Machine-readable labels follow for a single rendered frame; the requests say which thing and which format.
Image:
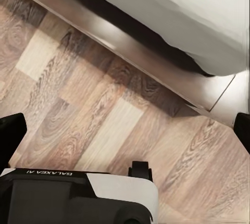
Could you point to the bed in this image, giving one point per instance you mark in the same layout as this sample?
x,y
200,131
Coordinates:
x,y
199,49

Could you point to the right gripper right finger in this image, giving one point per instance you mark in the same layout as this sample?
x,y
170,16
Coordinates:
x,y
242,129

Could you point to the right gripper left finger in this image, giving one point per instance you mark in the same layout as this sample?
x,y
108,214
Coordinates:
x,y
12,131

